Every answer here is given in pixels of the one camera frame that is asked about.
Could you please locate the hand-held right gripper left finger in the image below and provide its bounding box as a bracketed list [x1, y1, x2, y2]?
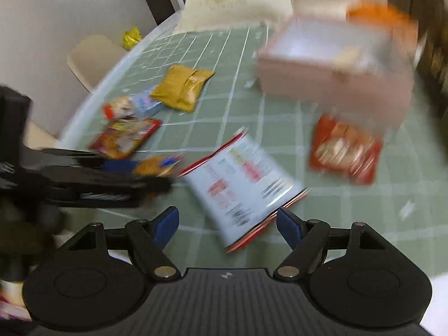
[56, 206, 181, 281]

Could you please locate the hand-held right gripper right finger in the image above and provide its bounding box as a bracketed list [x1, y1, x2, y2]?
[273, 207, 394, 281]

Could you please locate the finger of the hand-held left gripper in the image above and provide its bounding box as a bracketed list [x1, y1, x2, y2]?
[38, 148, 139, 175]
[44, 176, 176, 210]

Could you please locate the orange snack packet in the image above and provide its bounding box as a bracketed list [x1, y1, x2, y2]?
[135, 156, 185, 177]

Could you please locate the large white red-edged snack packet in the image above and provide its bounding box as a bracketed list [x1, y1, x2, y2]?
[178, 128, 310, 254]

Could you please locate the light blue snack packet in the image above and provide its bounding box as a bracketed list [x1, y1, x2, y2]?
[131, 89, 164, 118]

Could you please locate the red foil snack packet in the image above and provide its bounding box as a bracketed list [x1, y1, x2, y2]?
[309, 114, 384, 185]

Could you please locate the gold snack packet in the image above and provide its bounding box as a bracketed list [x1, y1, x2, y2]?
[150, 65, 216, 113]

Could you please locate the pink cardboard box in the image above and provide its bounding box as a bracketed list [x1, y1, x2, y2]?
[257, 16, 417, 130]

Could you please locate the red yellow snack packet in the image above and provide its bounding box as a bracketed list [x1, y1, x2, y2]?
[89, 119, 162, 159]

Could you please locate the small red white snack packet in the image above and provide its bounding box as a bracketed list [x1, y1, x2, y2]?
[101, 96, 137, 120]

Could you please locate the beige chair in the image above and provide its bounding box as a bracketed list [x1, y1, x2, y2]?
[67, 35, 128, 93]

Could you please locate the green grid tablecloth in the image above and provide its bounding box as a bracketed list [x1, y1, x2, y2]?
[59, 24, 448, 288]

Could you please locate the yellow crumpled bag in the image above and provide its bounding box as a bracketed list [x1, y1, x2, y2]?
[122, 26, 142, 48]

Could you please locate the cream printed tote bag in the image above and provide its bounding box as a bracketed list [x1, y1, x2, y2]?
[177, 0, 295, 33]

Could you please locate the orange cardboard box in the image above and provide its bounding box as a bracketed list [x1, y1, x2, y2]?
[346, 0, 419, 48]

